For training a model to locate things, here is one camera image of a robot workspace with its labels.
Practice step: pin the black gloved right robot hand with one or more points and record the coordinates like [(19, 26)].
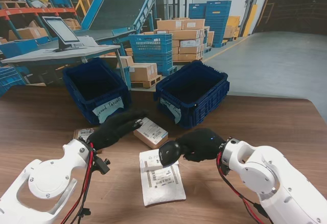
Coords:
[(204, 144)]

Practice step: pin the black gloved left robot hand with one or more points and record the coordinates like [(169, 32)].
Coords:
[(115, 129)]

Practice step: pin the black and blue barcode scanner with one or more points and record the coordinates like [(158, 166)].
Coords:
[(168, 153)]

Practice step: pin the white padded mailer bag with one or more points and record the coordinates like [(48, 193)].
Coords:
[(163, 188)]

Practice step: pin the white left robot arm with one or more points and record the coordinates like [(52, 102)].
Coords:
[(43, 183)]

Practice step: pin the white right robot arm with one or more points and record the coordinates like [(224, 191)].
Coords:
[(276, 178)]

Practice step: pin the handwritten boxed parcels paper label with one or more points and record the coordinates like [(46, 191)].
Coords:
[(102, 111)]

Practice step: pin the flat brown cardboard parcel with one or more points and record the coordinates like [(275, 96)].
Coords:
[(81, 133)]

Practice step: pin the blue ribbed plastic bin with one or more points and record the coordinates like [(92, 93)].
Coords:
[(204, 106)]

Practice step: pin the small cardboard box with label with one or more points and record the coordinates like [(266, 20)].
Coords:
[(153, 134)]

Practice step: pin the crumpled handwritten paper label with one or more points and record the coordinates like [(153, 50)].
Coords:
[(175, 111)]

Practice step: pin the blue bin boxed parcels label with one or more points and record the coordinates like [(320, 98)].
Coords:
[(76, 93)]

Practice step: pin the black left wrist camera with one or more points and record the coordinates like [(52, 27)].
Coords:
[(102, 166)]

